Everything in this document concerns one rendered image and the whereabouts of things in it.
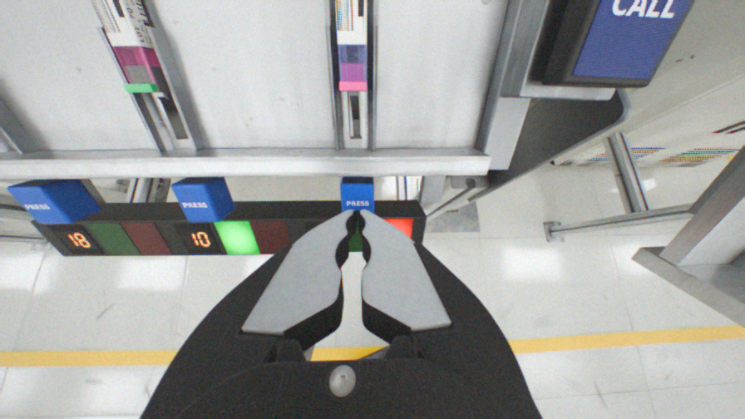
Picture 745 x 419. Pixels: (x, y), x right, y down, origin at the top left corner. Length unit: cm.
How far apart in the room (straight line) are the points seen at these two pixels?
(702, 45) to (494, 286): 80
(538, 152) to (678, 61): 23
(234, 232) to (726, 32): 48
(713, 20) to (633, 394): 124
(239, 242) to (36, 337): 134
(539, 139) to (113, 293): 135
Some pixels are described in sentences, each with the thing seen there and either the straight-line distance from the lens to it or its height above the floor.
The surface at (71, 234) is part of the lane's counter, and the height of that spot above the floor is 66.
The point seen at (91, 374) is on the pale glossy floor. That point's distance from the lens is 137.
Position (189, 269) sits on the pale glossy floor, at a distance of 109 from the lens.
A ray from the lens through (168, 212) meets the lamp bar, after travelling 25.
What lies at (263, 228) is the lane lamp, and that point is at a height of 67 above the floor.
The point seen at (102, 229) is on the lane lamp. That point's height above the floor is 67.
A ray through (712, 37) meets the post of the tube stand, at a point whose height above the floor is 71.
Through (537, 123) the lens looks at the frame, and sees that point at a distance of 21.
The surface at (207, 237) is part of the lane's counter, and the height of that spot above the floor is 66.
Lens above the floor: 84
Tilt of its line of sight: 76 degrees down
